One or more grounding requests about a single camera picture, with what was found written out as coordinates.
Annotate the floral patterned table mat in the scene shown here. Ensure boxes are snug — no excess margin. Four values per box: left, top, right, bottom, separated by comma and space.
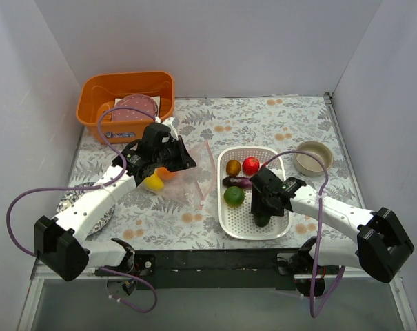
88, 96, 360, 250

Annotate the orange plastic tub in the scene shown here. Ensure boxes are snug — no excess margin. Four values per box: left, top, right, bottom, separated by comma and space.
76, 71, 174, 143

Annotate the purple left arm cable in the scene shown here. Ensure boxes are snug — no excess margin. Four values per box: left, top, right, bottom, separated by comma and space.
6, 106, 158, 314

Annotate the dark green avocado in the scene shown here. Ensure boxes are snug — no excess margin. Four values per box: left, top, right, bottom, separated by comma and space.
254, 214, 271, 228

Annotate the green lime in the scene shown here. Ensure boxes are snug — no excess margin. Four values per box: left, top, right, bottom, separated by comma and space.
223, 186, 245, 208

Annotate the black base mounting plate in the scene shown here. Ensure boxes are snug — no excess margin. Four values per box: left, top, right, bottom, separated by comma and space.
94, 248, 343, 290

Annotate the blue floral plate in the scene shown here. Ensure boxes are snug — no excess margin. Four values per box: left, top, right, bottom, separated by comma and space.
54, 182, 116, 241

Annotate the purple eggplant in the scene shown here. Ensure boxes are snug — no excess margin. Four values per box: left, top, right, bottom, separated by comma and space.
222, 176, 252, 189

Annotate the red apple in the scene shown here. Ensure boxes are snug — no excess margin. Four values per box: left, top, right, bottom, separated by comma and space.
242, 157, 261, 176

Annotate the brown kiwi fruit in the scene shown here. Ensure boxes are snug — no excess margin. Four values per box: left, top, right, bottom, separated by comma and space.
225, 159, 241, 177

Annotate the yellow mango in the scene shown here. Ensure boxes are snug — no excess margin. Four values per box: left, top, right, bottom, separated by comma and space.
143, 172, 164, 191

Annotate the aluminium table edge rail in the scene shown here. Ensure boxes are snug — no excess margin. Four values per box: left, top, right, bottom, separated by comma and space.
323, 92, 417, 330

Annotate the pink polka dot plate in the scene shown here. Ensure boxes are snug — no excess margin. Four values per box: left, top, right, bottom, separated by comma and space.
112, 94, 159, 122

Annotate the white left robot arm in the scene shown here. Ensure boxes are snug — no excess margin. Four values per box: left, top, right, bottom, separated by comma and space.
34, 118, 196, 281

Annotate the clear zip top bag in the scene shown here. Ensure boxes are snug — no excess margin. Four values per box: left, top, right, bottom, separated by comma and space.
141, 140, 216, 209

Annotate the white perforated plastic basket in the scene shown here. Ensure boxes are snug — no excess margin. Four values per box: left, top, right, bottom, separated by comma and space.
217, 146, 292, 241

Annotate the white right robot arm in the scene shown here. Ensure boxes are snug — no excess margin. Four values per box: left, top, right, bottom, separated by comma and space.
250, 168, 414, 283

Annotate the orange tangerine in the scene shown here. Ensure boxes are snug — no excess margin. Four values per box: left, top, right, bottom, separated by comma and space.
156, 167, 176, 181

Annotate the beige ceramic bowl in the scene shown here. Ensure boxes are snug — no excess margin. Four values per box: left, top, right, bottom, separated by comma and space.
293, 141, 334, 177

